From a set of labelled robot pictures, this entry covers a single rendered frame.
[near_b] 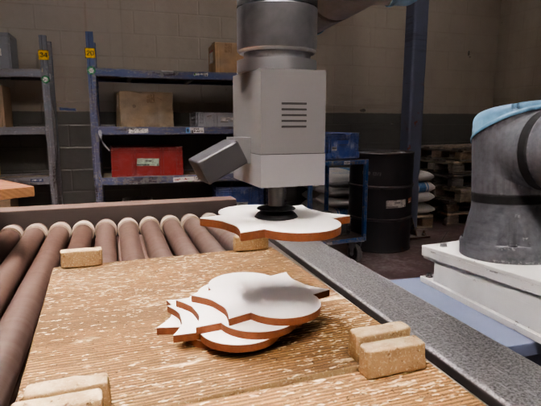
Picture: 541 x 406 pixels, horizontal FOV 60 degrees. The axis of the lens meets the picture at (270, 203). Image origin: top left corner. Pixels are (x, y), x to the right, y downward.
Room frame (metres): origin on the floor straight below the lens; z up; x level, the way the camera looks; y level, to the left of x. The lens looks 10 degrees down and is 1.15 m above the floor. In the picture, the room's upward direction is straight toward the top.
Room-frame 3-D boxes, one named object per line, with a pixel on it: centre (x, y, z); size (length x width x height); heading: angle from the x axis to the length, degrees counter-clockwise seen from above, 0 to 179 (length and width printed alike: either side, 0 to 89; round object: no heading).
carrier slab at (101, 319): (0.55, 0.09, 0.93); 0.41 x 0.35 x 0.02; 20
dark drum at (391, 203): (4.32, -1.02, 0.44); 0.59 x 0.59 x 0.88
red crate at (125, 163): (4.58, 1.20, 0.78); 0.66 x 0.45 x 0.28; 108
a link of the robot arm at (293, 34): (0.46, 0.00, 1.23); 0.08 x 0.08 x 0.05
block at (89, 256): (0.68, 0.28, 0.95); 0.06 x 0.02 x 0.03; 110
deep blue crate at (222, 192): (4.87, 0.35, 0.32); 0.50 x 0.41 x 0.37; 104
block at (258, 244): (0.78, 0.03, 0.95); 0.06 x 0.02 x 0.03; 110
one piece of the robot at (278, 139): (0.46, 0.02, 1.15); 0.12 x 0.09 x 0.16; 111
